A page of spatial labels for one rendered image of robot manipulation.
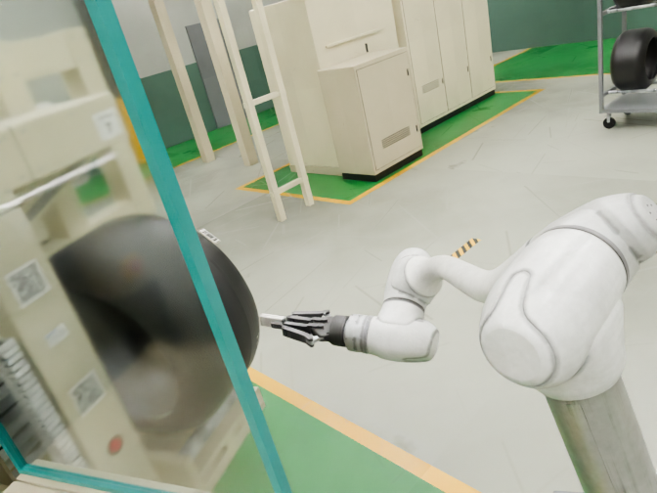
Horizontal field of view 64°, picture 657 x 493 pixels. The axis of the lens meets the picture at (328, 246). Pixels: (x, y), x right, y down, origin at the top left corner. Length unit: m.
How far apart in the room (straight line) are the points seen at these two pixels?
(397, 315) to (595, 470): 0.56
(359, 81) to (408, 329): 4.61
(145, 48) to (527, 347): 10.94
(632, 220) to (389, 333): 0.61
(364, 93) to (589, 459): 5.12
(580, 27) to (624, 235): 11.81
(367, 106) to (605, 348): 5.15
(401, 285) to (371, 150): 4.59
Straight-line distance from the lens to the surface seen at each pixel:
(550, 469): 2.49
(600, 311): 0.70
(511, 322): 0.64
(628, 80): 6.32
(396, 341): 1.20
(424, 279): 1.23
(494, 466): 2.49
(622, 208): 0.79
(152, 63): 11.37
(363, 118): 5.70
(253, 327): 1.46
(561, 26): 12.68
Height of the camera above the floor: 1.88
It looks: 24 degrees down
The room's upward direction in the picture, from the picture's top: 14 degrees counter-clockwise
